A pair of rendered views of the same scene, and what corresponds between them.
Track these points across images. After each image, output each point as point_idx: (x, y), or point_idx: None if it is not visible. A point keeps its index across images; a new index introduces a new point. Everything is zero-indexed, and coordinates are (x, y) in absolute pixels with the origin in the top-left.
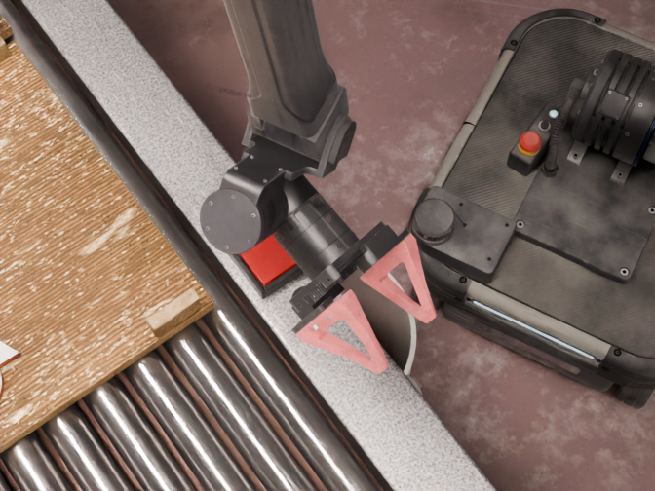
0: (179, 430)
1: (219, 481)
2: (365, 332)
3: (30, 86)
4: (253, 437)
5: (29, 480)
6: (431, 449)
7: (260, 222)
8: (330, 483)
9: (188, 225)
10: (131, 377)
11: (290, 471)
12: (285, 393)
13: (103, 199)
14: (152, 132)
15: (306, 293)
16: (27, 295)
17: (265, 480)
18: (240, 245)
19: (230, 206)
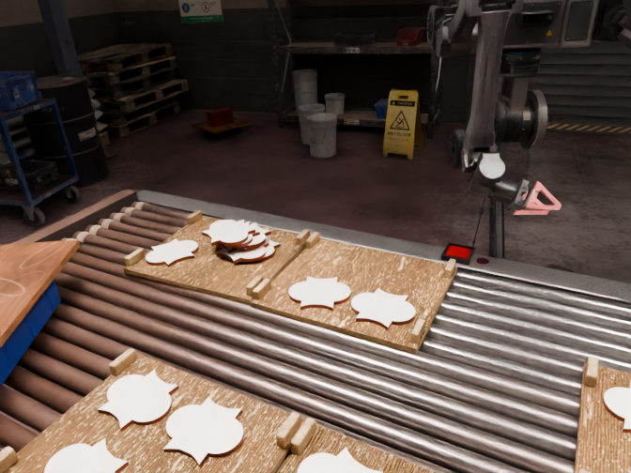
0: (483, 300)
1: (514, 307)
2: (549, 192)
3: (334, 244)
4: (510, 293)
5: (448, 332)
6: (567, 276)
7: (502, 161)
8: (548, 296)
9: None
10: (448, 297)
11: (532, 296)
12: (505, 280)
13: (391, 257)
14: (385, 245)
15: (519, 194)
16: (392, 285)
17: (527, 303)
18: (500, 173)
19: (489, 161)
